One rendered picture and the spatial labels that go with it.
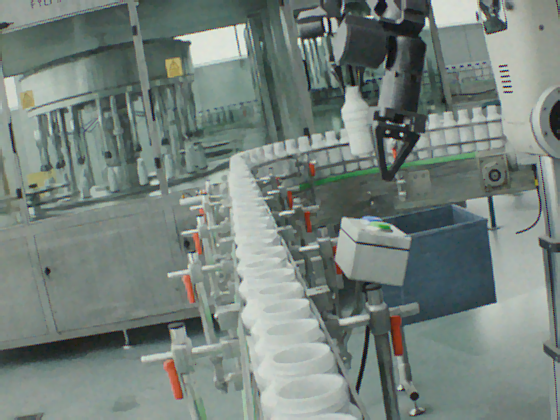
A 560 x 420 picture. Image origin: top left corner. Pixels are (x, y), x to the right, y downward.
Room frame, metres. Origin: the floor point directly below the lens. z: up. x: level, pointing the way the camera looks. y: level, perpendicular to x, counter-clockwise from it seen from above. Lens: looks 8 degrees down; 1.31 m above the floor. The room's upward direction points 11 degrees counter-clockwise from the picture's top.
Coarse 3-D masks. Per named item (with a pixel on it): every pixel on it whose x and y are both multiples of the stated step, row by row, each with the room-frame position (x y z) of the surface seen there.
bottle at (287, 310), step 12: (288, 300) 0.58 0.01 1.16; (300, 300) 0.58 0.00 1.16; (264, 312) 0.56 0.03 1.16; (276, 312) 0.58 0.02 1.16; (288, 312) 0.55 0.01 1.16; (300, 312) 0.55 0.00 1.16; (264, 324) 0.56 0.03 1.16; (264, 336) 0.56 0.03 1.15; (264, 360) 0.56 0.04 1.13; (264, 372) 0.55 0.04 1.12; (264, 384) 0.55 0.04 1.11
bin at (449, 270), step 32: (416, 224) 2.17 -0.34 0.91; (448, 224) 2.17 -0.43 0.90; (480, 224) 1.87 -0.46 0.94; (416, 256) 1.86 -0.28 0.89; (448, 256) 1.87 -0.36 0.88; (480, 256) 1.87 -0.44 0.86; (384, 288) 1.86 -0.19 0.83; (416, 288) 1.86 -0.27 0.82; (448, 288) 1.86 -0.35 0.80; (480, 288) 1.87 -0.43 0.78; (416, 320) 1.86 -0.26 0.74
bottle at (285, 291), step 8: (264, 288) 0.64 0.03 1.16; (272, 288) 0.64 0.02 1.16; (280, 288) 0.64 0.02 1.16; (288, 288) 0.64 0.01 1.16; (296, 288) 0.62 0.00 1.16; (264, 296) 0.61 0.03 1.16; (272, 296) 0.61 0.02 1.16; (280, 296) 0.61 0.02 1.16; (288, 296) 0.61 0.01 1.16; (296, 296) 0.62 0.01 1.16; (264, 304) 0.62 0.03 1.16; (256, 344) 0.62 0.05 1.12; (264, 344) 0.61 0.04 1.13; (256, 352) 0.62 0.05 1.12; (264, 352) 0.61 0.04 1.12; (256, 360) 0.62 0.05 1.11
